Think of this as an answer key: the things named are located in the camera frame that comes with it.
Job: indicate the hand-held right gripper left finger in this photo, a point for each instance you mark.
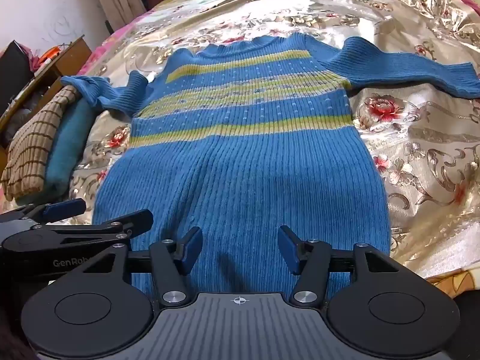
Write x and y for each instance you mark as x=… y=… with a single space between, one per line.
x=191 y=249

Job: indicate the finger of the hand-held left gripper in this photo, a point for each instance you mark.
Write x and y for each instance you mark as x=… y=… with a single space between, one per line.
x=123 y=225
x=63 y=208

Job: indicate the brown striped folded sweater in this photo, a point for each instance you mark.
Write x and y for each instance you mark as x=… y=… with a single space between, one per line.
x=33 y=146

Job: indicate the orange item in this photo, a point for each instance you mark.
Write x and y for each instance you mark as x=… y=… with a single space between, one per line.
x=48 y=56

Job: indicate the black monitor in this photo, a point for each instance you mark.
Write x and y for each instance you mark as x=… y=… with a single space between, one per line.
x=15 y=67

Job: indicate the floral satin bedspread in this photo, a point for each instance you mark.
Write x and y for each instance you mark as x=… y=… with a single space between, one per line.
x=412 y=157

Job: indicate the teal folded garment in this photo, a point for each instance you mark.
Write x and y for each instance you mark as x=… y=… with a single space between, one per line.
x=69 y=146

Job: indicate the wooden desk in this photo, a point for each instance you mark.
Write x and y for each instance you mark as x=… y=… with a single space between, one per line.
x=69 y=58

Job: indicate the blue striped knit sweater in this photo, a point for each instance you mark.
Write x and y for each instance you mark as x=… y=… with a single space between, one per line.
x=240 y=176

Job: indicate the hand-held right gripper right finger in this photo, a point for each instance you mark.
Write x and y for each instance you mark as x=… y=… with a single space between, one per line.
x=288 y=249

